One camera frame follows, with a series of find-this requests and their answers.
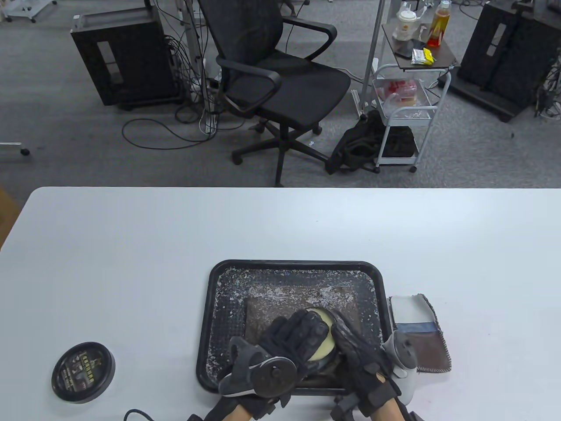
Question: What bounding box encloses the person's left hand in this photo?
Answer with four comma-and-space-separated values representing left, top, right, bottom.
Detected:
206, 309, 332, 421

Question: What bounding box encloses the person's right hand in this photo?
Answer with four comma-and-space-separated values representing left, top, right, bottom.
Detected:
330, 310, 402, 418

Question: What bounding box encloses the yellow round sponge pad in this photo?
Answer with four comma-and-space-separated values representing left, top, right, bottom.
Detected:
305, 308, 339, 361

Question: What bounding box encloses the brown leather bag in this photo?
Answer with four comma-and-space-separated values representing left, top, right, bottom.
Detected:
243, 285, 362, 389

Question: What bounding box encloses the black leather care cream tin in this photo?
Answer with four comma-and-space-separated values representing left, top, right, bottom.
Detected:
298, 307, 344, 378

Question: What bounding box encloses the white wiping cloth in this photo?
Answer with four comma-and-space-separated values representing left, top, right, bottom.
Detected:
388, 294, 452, 374

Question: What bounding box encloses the black printed tin lid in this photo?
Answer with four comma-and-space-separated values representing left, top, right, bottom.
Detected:
51, 342, 116, 404

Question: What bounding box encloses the person's left forearm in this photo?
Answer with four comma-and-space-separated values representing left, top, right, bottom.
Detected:
221, 403, 257, 421

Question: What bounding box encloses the person's right forearm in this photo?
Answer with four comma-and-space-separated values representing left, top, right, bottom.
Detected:
370, 397, 408, 421

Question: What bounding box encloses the black fabric bag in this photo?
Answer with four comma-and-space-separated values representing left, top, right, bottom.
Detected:
381, 126, 417, 157

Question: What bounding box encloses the black and white controller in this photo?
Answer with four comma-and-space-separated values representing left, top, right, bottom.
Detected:
381, 330, 419, 405
218, 335, 299, 397

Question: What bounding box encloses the black plastic tray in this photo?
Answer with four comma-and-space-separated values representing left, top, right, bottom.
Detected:
196, 260, 393, 396

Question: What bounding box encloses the black backpack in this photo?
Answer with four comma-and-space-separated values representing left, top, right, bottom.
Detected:
325, 110, 386, 175

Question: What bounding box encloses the black office chair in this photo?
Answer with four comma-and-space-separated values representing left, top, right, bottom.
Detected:
198, 0, 352, 188

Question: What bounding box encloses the red snack package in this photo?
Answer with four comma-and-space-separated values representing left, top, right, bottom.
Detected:
378, 79, 419, 106

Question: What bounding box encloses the silver metal pole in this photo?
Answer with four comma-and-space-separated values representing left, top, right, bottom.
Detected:
359, 0, 386, 119

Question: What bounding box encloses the white rolling cart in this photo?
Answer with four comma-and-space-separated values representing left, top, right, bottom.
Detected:
372, 20, 461, 174

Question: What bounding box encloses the black computer tower cabinet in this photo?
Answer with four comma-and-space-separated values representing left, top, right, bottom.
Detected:
70, 11, 185, 110

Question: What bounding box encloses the white lidded cup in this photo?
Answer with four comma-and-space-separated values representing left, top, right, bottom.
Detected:
393, 10, 418, 41

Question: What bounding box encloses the orange drink bottle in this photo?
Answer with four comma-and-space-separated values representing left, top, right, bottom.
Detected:
427, 0, 453, 48

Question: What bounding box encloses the black equipment cabinet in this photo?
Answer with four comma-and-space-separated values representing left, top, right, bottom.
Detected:
449, 0, 561, 123

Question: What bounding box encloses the black battery box cable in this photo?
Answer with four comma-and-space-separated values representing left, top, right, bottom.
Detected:
124, 409, 189, 421

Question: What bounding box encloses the black looped floor cable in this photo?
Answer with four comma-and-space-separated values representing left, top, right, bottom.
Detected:
121, 105, 220, 150

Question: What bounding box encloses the tangle of hanging cables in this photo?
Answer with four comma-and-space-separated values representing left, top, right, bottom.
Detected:
153, 0, 224, 136

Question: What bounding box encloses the white metal post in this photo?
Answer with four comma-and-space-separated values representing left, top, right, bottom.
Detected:
178, 0, 209, 103

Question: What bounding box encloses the cluster of grey cables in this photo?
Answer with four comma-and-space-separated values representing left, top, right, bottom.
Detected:
534, 55, 561, 121

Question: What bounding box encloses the white wheeled frame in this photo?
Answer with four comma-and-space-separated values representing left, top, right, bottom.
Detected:
0, 0, 57, 23

